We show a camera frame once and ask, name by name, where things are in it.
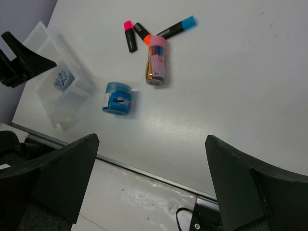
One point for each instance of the clear plastic organizer tray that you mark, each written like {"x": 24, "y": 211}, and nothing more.
{"x": 65, "y": 91}

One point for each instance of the blue jar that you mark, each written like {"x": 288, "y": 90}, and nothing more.
{"x": 63, "y": 80}

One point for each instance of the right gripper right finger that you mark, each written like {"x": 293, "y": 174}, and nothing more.
{"x": 253, "y": 194}

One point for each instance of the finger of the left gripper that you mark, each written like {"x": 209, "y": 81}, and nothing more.
{"x": 26, "y": 66}

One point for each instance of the blue cap highlighter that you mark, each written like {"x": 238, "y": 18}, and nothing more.
{"x": 178, "y": 28}

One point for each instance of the orange cap highlighter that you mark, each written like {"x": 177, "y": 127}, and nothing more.
{"x": 142, "y": 33}

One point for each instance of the metal table rail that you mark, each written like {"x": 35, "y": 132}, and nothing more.
{"x": 57, "y": 143}

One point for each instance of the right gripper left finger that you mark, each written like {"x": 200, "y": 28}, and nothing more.
{"x": 42, "y": 190}

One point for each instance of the pink cap highlighter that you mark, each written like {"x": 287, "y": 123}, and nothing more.
{"x": 130, "y": 36}

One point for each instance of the pink lid pencil tube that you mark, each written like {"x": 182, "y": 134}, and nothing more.
{"x": 156, "y": 70}

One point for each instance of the blue jar sideways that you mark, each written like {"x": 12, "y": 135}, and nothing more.
{"x": 117, "y": 98}

